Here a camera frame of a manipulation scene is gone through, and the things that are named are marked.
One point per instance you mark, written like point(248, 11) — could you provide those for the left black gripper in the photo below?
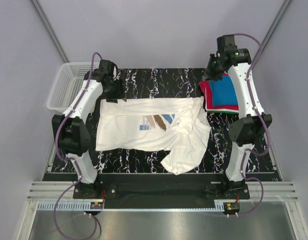
point(116, 97)

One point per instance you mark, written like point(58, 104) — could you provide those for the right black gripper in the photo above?
point(209, 75)

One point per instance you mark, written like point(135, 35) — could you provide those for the white printed t shirt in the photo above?
point(176, 125)

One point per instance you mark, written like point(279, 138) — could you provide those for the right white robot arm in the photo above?
point(253, 122)

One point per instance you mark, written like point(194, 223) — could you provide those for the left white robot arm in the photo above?
point(71, 136)

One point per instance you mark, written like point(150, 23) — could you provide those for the red folded t shirt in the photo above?
point(205, 88)

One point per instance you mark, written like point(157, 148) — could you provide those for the blue folded t shirt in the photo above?
point(223, 92)

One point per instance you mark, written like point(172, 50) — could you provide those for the green folded t shirt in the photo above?
point(223, 112)

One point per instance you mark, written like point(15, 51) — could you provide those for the white plastic basket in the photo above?
point(67, 85)

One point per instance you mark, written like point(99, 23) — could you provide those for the left small circuit board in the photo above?
point(96, 205)

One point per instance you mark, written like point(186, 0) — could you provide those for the small circuit board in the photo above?
point(96, 205)
point(232, 206)

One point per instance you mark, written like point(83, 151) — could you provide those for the right small circuit board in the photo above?
point(232, 206)

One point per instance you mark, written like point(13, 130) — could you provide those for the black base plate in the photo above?
point(211, 186)

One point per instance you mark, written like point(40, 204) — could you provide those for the aluminium rail profile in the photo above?
point(273, 191)

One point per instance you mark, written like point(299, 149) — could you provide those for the white slotted cable duct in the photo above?
point(111, 205)

